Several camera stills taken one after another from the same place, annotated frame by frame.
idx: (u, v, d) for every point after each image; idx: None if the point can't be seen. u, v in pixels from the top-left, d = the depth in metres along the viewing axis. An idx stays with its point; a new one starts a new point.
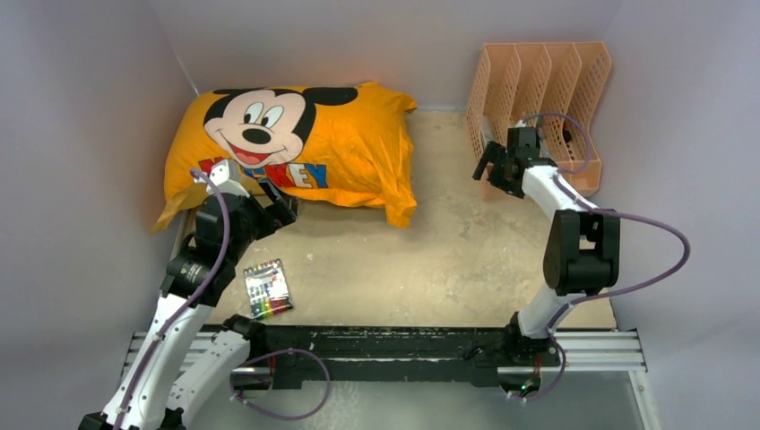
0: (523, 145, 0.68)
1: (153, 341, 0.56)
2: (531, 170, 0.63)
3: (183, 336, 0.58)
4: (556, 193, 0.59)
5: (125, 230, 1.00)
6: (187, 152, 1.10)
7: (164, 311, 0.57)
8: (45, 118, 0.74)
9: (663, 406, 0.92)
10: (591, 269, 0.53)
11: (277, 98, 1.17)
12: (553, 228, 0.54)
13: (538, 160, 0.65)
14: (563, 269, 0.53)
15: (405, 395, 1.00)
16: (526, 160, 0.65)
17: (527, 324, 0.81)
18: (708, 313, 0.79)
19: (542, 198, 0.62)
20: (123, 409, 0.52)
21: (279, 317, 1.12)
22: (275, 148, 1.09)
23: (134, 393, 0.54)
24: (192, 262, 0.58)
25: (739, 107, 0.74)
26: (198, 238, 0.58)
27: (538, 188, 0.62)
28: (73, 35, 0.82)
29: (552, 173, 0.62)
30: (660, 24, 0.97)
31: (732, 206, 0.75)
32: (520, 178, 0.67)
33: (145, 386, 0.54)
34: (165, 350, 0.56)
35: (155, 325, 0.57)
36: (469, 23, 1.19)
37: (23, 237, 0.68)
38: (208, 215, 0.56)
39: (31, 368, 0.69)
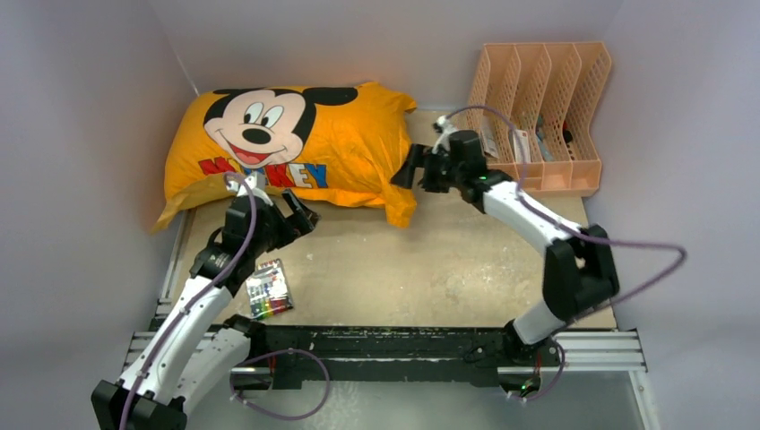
0: (472, 159, 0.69)
1: (178, 314, 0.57)
2: (494, 195, 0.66)
3: (206, 314, 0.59)
4: (534, 220, 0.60)
5: (125, 230, 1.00)
6: (187, 151, 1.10)
7: (191, 290, 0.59)
8: (45, 117, 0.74)
9: (663, 406, 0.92)
10: (596, 289, 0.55)
11: (277, 98, 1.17)
12: (550, 262, 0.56)
13: (493, 181, 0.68)
14: (572, 299, 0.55)
15: (405, 395, 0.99)
16: (482, 183, 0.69)
17: (528, 333, 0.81)
18: (709, 313, 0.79)
19: (515, 221, 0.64)
20: (142, 374, 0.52)
21: (279, 318, 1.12)
22: (275, 148, 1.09)
23: (153, 361, 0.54)
24: (220, 253, 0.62)
25: (741, 106, 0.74)
26: (225, 233, 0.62)
27: (505, 210, 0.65)
28: (72, 33, 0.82)
29: (516, 193, 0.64)
30: (660, 23, 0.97)
31: (732, 206, 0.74)
32: (479, 200, 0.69)
33: (166, 356, 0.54)
34: (188, 324, 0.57)
35: (181, 300, 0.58)
36: (470, 22, 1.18)
37: (23, 236, 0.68)
38: (237, 212, 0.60)
39: (31, 368, 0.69)
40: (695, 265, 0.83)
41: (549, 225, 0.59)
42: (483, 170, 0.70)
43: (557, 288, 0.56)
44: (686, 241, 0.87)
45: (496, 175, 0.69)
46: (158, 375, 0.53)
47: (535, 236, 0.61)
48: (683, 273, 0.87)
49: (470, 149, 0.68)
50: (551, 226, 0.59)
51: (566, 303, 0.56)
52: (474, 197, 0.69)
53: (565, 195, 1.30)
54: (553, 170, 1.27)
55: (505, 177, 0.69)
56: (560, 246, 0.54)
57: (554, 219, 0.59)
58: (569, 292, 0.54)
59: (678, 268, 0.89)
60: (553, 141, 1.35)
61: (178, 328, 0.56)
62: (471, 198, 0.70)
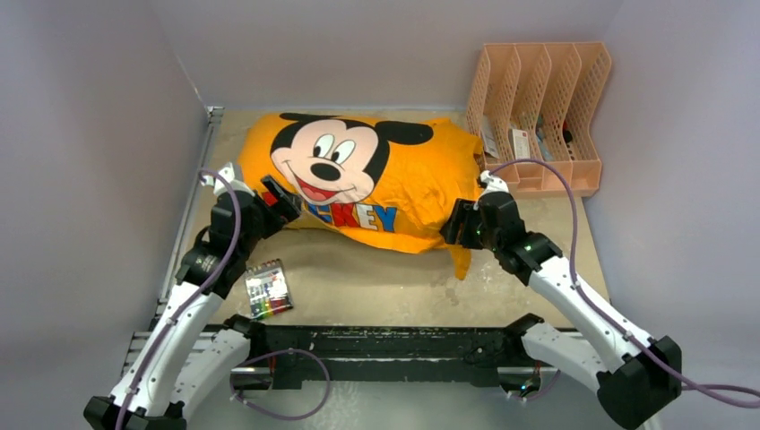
0: (509, 225, 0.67)
1: (166, 325, 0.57)
2: (543, 273, 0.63)
3: (195, 322, 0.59)
4: (600, 322, 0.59)
5: (125, 231, 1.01)
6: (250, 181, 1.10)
7: (177, 298, 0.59)
8: (45, 116, 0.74)
9: (664, 406, 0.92)
10: (658, 402, 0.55)
11: (348, 131, 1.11)
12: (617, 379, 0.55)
13: (542, 253, 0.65)
14: (635, 415, 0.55)
15: (405, 395, 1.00)
16: (525, 254, 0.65)
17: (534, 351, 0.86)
18: (709, 313, 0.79)
19: (568, 311, 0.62)
20: (132, 391, 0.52)
21: (279, 317, 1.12)
22: (344, 186, 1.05)
23: (144, 375, 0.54)
24: (206, 255, 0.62)
25: (741, 105, 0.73)
26: (212, 233, 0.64)
27: (559, 300, 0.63)
28: (73, 34, 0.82)
29: (573, 280, 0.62)
30: (660, 22, 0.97)
31: (732, 204, 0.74)
32: (523, 271, 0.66)
33: (154, 369, 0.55)
34: (176, 335, 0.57)
35: (169, 309, 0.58)
36: (470, 23, 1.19)
37: (24, 234, 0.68)
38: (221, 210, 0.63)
39: (32, 366, 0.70)
40: (695, 264, 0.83)
41: (617, 332, 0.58)
42: (521, 236, 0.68)
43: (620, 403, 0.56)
44: (686, 239, 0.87)
45: (543, 245, 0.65)
46: (148, 391, 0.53)
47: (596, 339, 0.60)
48: (683, 271, 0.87)
49: (505, 213, 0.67)
50: (617, 334, 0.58)
51: (630, 417, 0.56)
52: (518, 268, 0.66)
53: (565, 195, 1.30)
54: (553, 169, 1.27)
55: (551, 246, 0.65)
56: (633, 369, 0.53)
57: (621, 327, 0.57)
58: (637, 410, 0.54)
59: (678, 266, 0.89)
60: (553, 141, 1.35)
61: (167, 339, 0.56)
62: (513, 268, 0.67)
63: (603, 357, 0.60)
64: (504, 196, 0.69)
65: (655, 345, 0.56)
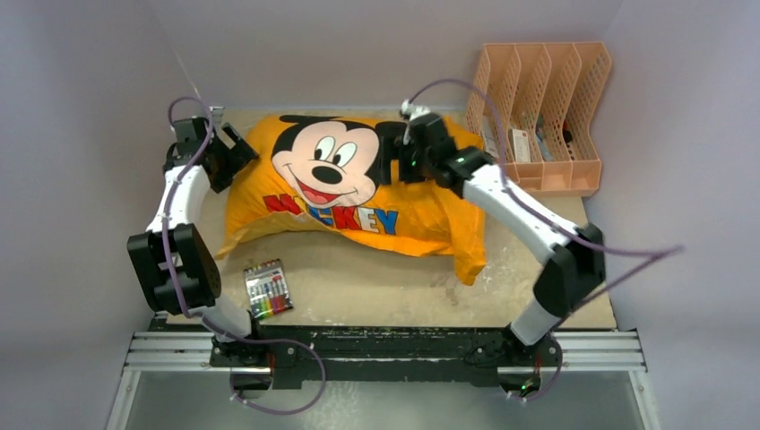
0: (439, 141, 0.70)
1: (173, 184, 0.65)
2: (475, 182, 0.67)
3: (195, 186, 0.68)
4: (530, 219, 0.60)
5: (125, 230, 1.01)
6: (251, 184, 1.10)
7: (173, 175, 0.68)
8: (45, 118, 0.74)
9: (664, 407, 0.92)
10: (587, 287, 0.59)
11: (348, 133, 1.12)
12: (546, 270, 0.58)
13: (470, 163, 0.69)
14: (565, 303, 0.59)
15: (405, 395, 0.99)
16: (459, 167, 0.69)
17: (527, 335, 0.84)
18: (710, 313, 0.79)
19: (502, 215, 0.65)
20: (166, 214, 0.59)
21: (279, 318, 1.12)
22: (345, 189, 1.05)
23: (172, 211, 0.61)
24: (185, 155, 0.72)
25: (740, 105, 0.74)
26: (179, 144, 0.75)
27: (492, 203, 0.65)
28: (73, 36, 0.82)
29: (503, 185, 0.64)
30: (660, 22, 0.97)
31: (732, 203, 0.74)
32: (457, 184, 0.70)
33: (179, 205, 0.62)
34: (185, 188, 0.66)
35: (169, 181, 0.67)
36: (470, 23, 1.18)
37: (25, 236, 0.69)
38: (183, 121, 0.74)
39: (31, 367, 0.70)
40: (695, 264, 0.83)
41: (546, 227, 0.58)
42: (453, 150, 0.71)
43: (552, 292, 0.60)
44: (686, 240, 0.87)
45: (471, 154, 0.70)
46: (180, 219, 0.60)
47: (529, 235, 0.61)
48: (683, 271, 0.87)
49: (435, 129, 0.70)
50: (547, 227, 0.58)
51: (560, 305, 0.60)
52: (452, 181, 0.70)
53: (565, 195, 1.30)
54: (553, 169, 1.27)
55: (481, 157, 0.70)
56: (563, 258, 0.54)
57: (551, 221, 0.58)
58: (567, 296, 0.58)
59: (677, 267, 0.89)
60: (553, 141, 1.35)
61: (179, 193, 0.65)
62: (448, 183, 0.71)
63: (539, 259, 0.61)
64: (432, 116, 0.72)
65: (582, 231, 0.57)
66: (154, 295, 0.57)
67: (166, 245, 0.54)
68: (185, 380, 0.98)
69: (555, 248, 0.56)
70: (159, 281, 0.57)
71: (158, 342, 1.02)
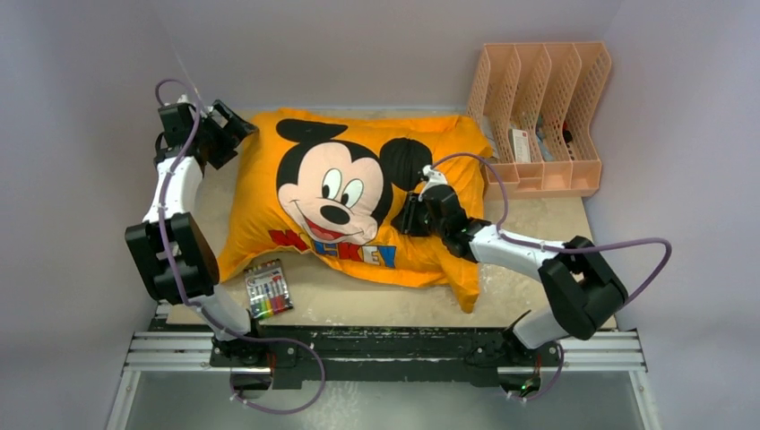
0: (452, 215, 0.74)
1: (167, 175, 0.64)
2: (477, 241, 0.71)
3: (190, 176, 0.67)
4: (520, 249, 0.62)
5: (124, 229, 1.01)
6: (256, 220, 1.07)
7: (165, 167, 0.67)
8: (45, 118, 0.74)
9: (664, 407, 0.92)
10: (603, 297, 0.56)
11: (353, 165, 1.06)
12: (549, 286, 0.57)
13: (474, 230, 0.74)
14: (584, 317, 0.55)
15: (405, 395, 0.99)
16: (464, 236, 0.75)
17: (531, 338, 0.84)
18: (709, 313, 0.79)
19: (507, 259, 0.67)
20: (161, 205, 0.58)
21: (279, 318, 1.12)
22: (353, 229, 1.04)
23: (167, 202, 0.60)
24: (175, 148, 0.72)
25: (739, 105, 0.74)
26: (168, 135, 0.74)
27: (494, 252, 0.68)
28: (73, 35, 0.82)
29: (496, 231, 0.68)
30: (660, 22, 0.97)
31: (732, 203, 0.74)
32: (469, 252, 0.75)
33: (175, 194, 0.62)
34: (178, 179, 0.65)
35: (163, 172, 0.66)
36: (470, 24, 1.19)
37: (26, 235, 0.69)
38: (168, 110, 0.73)
39: (32, 367, 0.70)
40: (695, 264, 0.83)
41: (535, 249, 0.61)
42: (463, 222, 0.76)
43: (566, 311, 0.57)
44: (686, 240, 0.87)
45: (476, 224, 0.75)
46: (177, 210, 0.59)
47: (529, 266, 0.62)
48: (682, 271, 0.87)
49: (449, 205, 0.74)
50: (536, 250, 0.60)
51: (582, 322, 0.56)
52: (462, 251, 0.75)
53: (565, 194, 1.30)
54: (554, 169, 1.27)
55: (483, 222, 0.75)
56: (554, 267, 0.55)
57: (539, 244, 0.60)
58: (575, 306, 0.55)
59: (677, 267, 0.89)
60: (554, 141, 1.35)
61: (174, 183, 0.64)
62: (460, 252, 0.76)
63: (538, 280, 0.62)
64: (444, 190, 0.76)
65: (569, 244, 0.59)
66: (153, 282, 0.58)
67: (164, 236, 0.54)
68: (185, 380, 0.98)
69: (548, 262, 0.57)
70: (159, 270, 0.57)
71: (158, 342, 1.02)
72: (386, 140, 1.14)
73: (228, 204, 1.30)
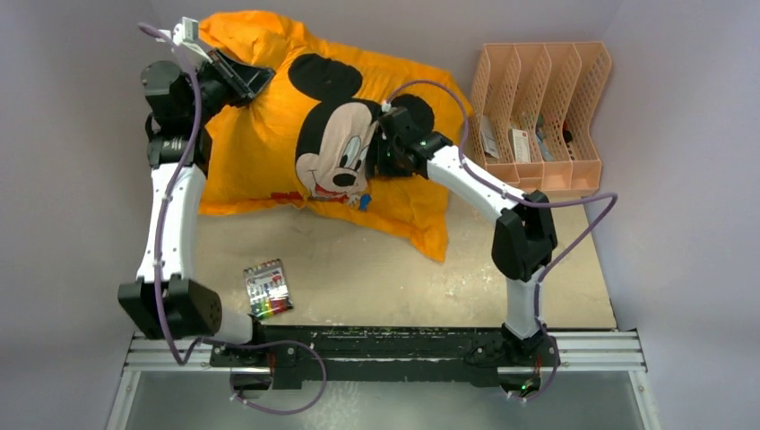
0: (405, 129, 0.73)
1: (163, 202, 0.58)
2: (436, 161, 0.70)
3: (190, 197, 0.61)
4: (479, 189, 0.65)
5: (123, 229, 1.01)
6: (265, 181, 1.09)
7: (160, 180, 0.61)
8: (44, 118, 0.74)
9: (664, 406, 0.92)
10: (538, 249, 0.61)
11: (370, 129, 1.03)
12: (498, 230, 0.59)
13: (434, 147, 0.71)
14: (519, 262, 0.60)
15: (405, 395, 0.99)
16: (422, 150, 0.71)
17: (519, 328, 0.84)
18: (709, 313, 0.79)
19: (463, 188, 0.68)
20: (158, 262, 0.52)
21: (279, 319, 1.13)
22: (353, 189, 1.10)
23: (164, 250, 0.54)
24: (172, 139, 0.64)
25: (740, 105, 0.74)
26: (159, 118, 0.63)
27: (452, 179, 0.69)
28: (73, 35, 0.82)
29: (459, 160, 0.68)
30: (659, 23, 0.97)
31: (732, 202, 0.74)
32: (422, 167, 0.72)
33: (173, 239, 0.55)
34: (177, 209, 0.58)
35: (159, 193, 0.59)
36: (469, 23, 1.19)
37: (25, 234, 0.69)
38: (160, 90, 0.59)
39: (30, 369, 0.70)
40: (695, 263, 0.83)
41: (495, 193, 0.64)
42: (421, 134, 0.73)
43: (506, 253, 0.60)
44: (686, 239, 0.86)
45: (435, 138, 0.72)
46: (175, 262, 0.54)
47: (481, 203, 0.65)
48: (683, 272, 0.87)
49: (401, 119, 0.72)
50: (497, 195, 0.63)
51: (516, 265, 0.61)
52: (416, 163, 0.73)
53: (565, 194, 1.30)
54: (554, 169, 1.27)
55: (444, 138, 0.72)
56: (508, 217, 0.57)
57: (500, 190, 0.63)
58: (516, 253, 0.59)
59: (677, 267, 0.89)
60: (554, 141, 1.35)
61: (172, 212, 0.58)
62: (413, 165, 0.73)
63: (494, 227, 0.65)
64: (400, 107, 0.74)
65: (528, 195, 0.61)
66: (152, 332, 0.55)
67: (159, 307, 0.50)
68: (185, 381, 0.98)
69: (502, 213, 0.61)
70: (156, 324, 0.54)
71: (159, 342, 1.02)
72: (386, 96, 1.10)
73: None
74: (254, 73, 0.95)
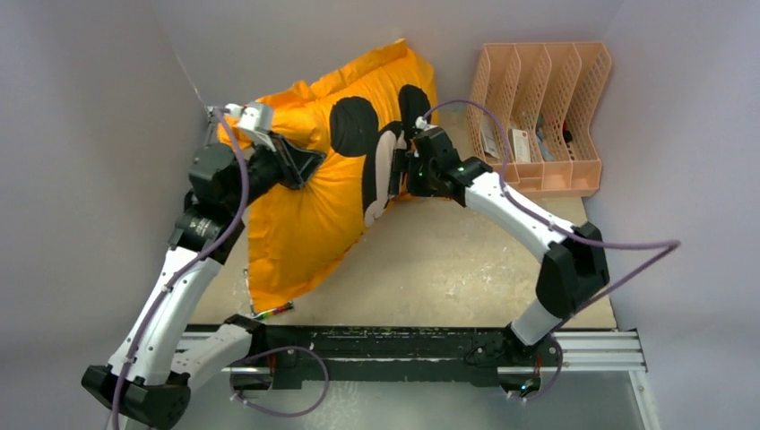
0: (443, 153, 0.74)
1: (161, 292, 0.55)
2: (475, 187, 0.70)
3: (192, 290, 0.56)
4: (525, 219, 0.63)
5: (125, 229, 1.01)
6: (332, 253, 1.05)
7: (172, 264, 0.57)
8: (47, 116, 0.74)
9: (664, 406, 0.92)
10: (588, 285, 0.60)
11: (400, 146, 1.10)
12: (549, 267, 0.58)
13: (475, 174, 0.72)
14: (569, 300, 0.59)
15: (405, 395, 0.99)
16: (462, 176, 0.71)
17: (527, 335, 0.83)
18: (708, 313, 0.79)
19: (505, 220, 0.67)
20: (128, 360, 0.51)
21: (279, 317, 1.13)
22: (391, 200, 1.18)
23: (140, 345, 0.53)
24: (201, 219, 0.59)
25: (740, 103, 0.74)
26: (200, 197, 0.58)
27: (492, 209, 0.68)
28: (75, 34, 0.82)
29: (500, 188, 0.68)
30: (659, 22, 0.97)
31: (732, 202, 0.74)
32: (460, 193, 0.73)
33: (152, 339, 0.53)
34: (170, 304, 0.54)
35: (165, 277, 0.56)
36: (470, 24, 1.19)
37: (28, 232, 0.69)
38: (202, 174, 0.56)
39: (30, 369, 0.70)
40: (695, 262, 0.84)
41: (542, 226, 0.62)
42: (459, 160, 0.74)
43: (556, 289, 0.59)
44: (686, 239, 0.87)
45: (475, 166, 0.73)
46: (144, 363, 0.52)
47: (526, 236, 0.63)
48: (682, 270, 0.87)
49: (437, 141, 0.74)
50: (543, 227, 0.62)
51: (566, 303, 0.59)
52: (453, 190, 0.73)
53: (565, 194, 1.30)
54: (554, 169, 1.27)
55: (481, 164, 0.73)
56: (559, 253, 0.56)
57: (547, 220, 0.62)
58: (568, 291, 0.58)
59: (677, 266, 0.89)
60: (554, 141, 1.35)
61: (162, 307, 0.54)
62: (451, 191, 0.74)
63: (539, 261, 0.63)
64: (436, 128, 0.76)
65: (577, 228, 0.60)
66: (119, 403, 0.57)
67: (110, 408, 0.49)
68: None
69: (550, 245, 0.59)
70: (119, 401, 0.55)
71: None
72: (392, 98, 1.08)
73: None
74: (306, 160, 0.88)
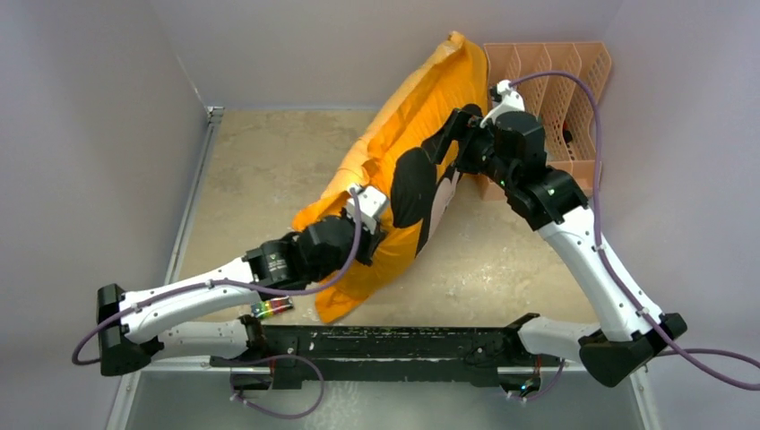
0: (531, 158, 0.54)
1: (202, 283, 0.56)
2: (565, 227, 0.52)
3: (223, 300, 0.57)
4: (614, 293, 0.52)
5: (125, 228, 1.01)
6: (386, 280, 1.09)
7: (231, 268, 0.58)
8: (48, 114, 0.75)
9: (664, 405, 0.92)
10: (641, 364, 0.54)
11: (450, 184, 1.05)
12: (625, 355, 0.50)
13: (565, 204, 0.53)
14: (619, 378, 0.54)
15: (406, 395, 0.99)
16: (548, 198, 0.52)
17: (531, 344, 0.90)
18: (710, 312, 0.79)
19: (582, 274, 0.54)
20: (133, 309, 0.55)
21: (279, 319, 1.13)
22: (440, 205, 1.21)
23: (150, 305, 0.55)
24: (280, 259, 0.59)
25: (740, 101, 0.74)
26: (300, 241, 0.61)
27: (573, 257, 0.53)
28: (77, 32, 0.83)
29: (595, 241, 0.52)
30: (660, 21, 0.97)
31: (732, 201, 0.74)
32: (538, 219, 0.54)
33: (162, 307, 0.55)
34: (199, 296, 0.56)
35: (217, 273, 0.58)
36: (470, 23, 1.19)
37: (30, 229, 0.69)
38: (314, 236, 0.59)
39: (30, 368, 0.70)
40: (695, 262, 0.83)
41: (629, 306, 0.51)
42: (539, 170, 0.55)
43: (615, 368, 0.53)
44: (686, 238, 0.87)
45: (567, 189, 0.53)
46: (139, 321, 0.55)
47: (600, 305, 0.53)
48: (683, 270, 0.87)
49: (531, 141, 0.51)
50: (631, 309, 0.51)
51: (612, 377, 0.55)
52: (532, 211, 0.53)
53: None
54: None
55: (576, 193, 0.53)
56: (641, 352, 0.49)
57: (638, 304, 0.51)
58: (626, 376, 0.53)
59: (677, 265, 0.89)
60: (553, 141, 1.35)
61: (190, 294, 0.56)
62: (527, 210, 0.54)
63: (603, 327, 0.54)
64: (528, 120, 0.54)
65: (666, 322, 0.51)
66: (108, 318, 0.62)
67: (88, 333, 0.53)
68: (185, 381, 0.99)
69: (634, 336, 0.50)
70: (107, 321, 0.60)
71: None
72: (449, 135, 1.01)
73: (228, 204, 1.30)
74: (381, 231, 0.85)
